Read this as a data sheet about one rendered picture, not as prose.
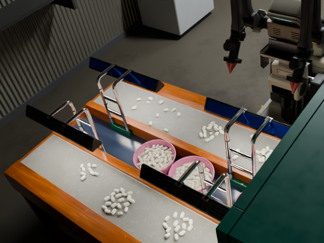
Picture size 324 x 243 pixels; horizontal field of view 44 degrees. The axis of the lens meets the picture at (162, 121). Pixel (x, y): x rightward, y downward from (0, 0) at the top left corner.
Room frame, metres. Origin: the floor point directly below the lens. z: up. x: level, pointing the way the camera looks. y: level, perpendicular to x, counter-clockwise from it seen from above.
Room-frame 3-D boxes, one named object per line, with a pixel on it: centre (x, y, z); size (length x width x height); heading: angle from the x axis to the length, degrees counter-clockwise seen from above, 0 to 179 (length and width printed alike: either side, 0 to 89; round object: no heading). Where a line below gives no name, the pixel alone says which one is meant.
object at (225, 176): (1.17, -0.12, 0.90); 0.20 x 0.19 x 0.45; 42
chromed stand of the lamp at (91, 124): (1.89, 0.53, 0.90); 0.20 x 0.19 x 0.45; 42
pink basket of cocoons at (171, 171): (1.50, -0.09, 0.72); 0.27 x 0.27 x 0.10
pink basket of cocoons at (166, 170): (1.71, 0.10, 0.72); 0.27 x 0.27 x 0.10
